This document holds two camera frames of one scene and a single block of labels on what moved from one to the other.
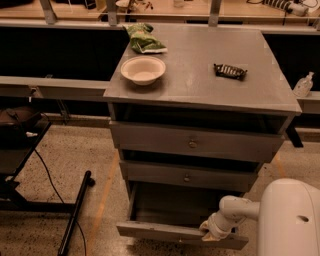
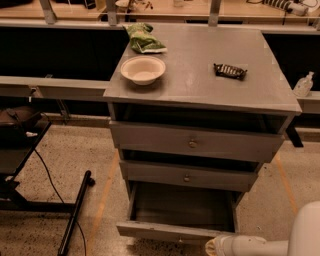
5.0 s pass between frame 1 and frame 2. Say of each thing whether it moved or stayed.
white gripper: moved
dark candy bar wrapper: stayed
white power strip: stayed
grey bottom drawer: stayed
